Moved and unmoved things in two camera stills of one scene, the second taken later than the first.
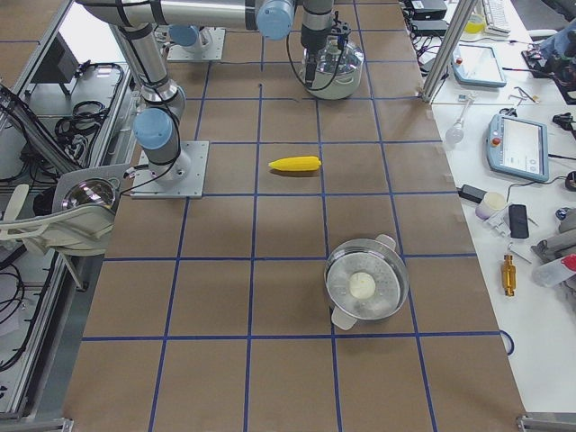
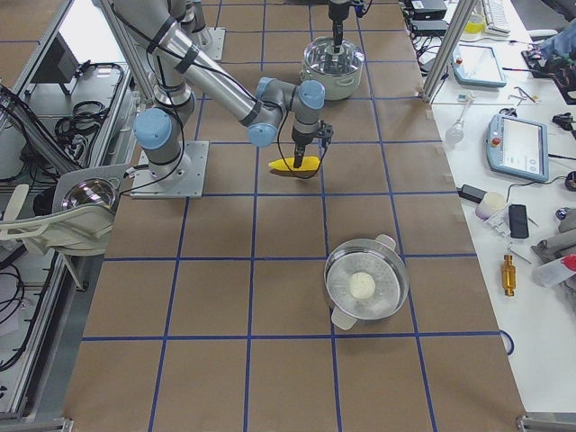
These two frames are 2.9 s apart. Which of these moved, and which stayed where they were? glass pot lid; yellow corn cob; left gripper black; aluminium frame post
Moved: left gripper black
Stayed: aluminium frame post; yellow corn cob; glass pot lid
